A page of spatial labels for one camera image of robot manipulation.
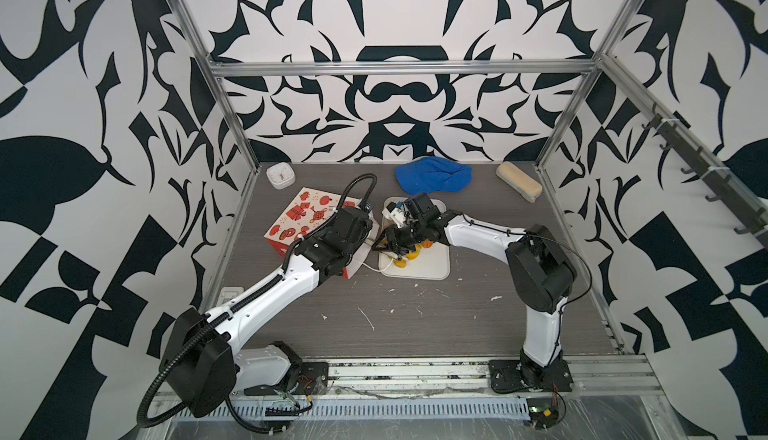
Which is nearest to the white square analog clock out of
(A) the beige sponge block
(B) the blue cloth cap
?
(B) the blue cloth cap

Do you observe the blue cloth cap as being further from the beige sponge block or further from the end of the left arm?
the end of the left arm

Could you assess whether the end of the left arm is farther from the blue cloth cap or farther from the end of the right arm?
the blue cloth cap

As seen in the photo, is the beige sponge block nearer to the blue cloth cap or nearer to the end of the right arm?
the blue cloth cap

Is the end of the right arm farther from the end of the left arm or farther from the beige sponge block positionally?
the beige sponge block

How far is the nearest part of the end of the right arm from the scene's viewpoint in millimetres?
719

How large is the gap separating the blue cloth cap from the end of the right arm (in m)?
0.31

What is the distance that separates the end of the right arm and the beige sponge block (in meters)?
0.51

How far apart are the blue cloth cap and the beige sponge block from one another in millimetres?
121

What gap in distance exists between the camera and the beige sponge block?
1115mm

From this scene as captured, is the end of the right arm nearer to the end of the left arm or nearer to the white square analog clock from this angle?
the end of the left arm

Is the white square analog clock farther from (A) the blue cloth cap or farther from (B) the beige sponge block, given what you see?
(B) the beige sponge block

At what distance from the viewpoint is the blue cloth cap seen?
3.72 feet
